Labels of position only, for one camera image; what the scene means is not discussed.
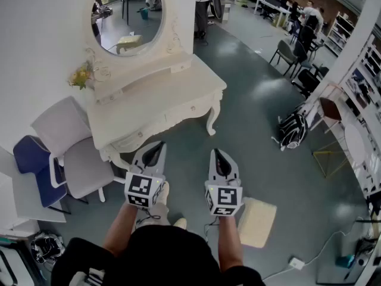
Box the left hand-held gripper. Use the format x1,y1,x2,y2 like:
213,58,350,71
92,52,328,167
124,141,167,210

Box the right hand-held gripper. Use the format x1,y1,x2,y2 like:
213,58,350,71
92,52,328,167
204,148,245,217

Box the white dressing table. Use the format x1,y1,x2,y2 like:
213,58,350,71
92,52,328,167
84,0,228,169

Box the person's left forearm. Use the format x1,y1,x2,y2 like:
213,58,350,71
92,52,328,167
104,203,149,256

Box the person's right forearm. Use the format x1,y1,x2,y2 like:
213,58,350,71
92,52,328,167
216,214,245,273

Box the round white-framed mirror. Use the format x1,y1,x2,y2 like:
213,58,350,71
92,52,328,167
90,0,165,57

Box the grey wooden shelf unit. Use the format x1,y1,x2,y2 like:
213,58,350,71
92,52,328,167
221,1,233,23

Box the person's left shoe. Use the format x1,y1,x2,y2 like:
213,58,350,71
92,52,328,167
157,181,171,204

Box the person's beige trousers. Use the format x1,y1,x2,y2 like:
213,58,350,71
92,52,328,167
139,201,171,228

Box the light grey chair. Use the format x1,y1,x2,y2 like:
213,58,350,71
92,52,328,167
30,95,116,204

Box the black and white bag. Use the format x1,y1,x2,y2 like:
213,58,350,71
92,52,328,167
271,111,310,152

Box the person's black shirt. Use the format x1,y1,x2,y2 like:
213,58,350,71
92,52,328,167
50,225,266,286

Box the yellow flower bouquet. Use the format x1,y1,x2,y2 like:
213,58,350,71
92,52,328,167
67,60,95,91

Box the white power strip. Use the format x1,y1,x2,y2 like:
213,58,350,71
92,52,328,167
288,257,306,271

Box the black side chair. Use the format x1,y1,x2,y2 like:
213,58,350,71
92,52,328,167
292,64,330,98

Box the brown seat stool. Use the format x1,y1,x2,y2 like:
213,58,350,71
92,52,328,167
309,83,348,134

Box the grey-green side chair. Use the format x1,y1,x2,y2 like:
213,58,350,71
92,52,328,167
268,39,299,77

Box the white round table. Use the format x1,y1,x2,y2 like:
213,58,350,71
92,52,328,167
343,123,367,168

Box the dark blue side chair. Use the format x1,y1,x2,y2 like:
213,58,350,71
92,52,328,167
292,40,311,72

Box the black office chair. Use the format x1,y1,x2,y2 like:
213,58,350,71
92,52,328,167
298,24,318,54

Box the row of white office desks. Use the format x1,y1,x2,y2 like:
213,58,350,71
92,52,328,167
232,0,294,28

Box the white storage shelving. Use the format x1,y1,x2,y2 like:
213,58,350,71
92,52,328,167
323,10,357,57

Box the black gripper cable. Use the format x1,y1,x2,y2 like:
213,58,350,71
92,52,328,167
203,218,220,241
135,207,162,223

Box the yellow wire frame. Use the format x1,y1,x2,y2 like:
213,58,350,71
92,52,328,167
311,141,349,179

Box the tangle of black cables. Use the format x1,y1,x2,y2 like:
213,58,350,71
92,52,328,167
30,230,65,264

